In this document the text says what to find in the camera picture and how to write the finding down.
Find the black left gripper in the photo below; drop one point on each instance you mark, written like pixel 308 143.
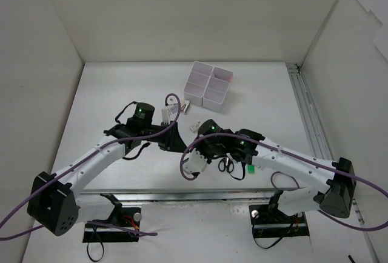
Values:
pixel 167 137

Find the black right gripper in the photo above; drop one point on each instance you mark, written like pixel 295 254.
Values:
pixel 208 149

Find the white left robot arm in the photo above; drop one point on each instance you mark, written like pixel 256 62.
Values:
pixel 56 202

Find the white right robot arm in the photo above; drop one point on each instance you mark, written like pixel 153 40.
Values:
pixel 327 189

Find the pink white stapler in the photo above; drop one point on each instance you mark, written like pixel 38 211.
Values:
pixel 185 106

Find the green highlighter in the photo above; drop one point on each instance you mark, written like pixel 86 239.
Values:
pixel 251 169

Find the white divided organizer left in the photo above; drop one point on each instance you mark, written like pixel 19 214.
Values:
pixel 197 82

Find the white divided organizer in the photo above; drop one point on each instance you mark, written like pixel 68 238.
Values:
pixel 217 89
pixel 197 82

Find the white divided organizer right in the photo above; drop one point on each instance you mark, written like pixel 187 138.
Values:
pixel 217 89

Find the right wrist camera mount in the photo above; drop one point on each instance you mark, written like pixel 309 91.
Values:
pixel 194 163

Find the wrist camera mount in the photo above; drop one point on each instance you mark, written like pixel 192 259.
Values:
pixel 194 163
pixel 169 112

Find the black handled scissors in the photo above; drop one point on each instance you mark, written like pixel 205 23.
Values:
pixel 226 165

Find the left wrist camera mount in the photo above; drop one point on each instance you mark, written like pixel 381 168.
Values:
pixel 169 112

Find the aluminium rail frame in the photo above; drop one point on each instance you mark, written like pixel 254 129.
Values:
pixel 271 98

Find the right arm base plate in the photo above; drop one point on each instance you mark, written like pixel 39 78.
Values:
pixel 268 223

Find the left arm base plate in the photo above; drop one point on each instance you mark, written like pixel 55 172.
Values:
pixel 129 217

